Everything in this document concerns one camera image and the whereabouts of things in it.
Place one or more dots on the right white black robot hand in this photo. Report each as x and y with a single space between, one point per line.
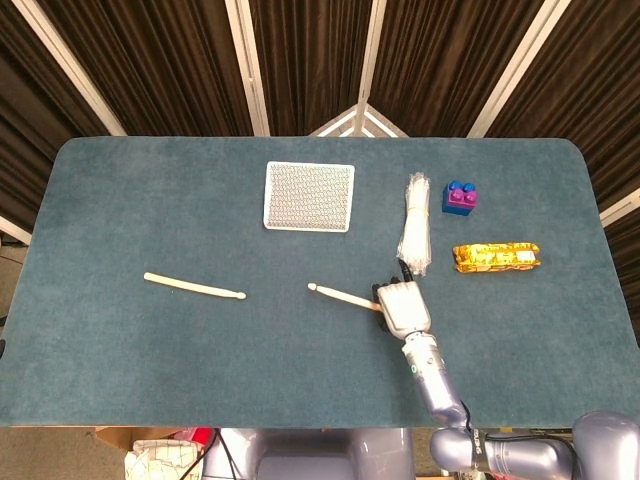
404 307

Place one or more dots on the wooden drumstick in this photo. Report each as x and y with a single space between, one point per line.
195 286
340 296

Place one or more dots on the right lavender robot arm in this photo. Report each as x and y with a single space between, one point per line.
435 385

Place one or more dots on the gold foil snack pack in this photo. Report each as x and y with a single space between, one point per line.
495 257

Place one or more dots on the blue toy building block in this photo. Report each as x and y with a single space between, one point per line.
452 208

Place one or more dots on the purple toy building block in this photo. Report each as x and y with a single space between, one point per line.
457 197

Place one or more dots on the lavender robot torso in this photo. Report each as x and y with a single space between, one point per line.
310 455

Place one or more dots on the blue felt table mat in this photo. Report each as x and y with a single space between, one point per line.
200 360

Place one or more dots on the red plastic item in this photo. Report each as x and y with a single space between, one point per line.
200 435

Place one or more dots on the dark brown curtain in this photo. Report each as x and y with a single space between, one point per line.
310 60

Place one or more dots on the white checked cloth bag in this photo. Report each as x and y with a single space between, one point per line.
160 460

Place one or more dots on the cardboard box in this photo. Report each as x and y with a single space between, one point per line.
120 435

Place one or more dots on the white partition frame post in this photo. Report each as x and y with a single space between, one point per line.
371 55
247 65
520 70
70 70

